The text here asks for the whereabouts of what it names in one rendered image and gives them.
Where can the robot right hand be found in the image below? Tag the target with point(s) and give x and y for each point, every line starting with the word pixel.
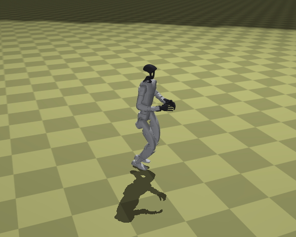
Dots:
pixel 166 107

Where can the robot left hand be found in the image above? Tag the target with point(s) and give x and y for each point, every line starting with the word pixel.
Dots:
pixel 170 102

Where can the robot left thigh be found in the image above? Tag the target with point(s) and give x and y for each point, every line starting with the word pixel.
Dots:
pixel 154 124

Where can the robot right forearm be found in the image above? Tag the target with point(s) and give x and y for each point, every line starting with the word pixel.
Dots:
pixel 148 108

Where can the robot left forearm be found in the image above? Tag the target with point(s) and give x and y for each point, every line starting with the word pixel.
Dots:
pixel 160 97

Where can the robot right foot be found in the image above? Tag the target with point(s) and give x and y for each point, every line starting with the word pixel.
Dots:
pixel 140 165

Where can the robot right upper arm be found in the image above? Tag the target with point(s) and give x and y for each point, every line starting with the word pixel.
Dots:
pixel 141 92

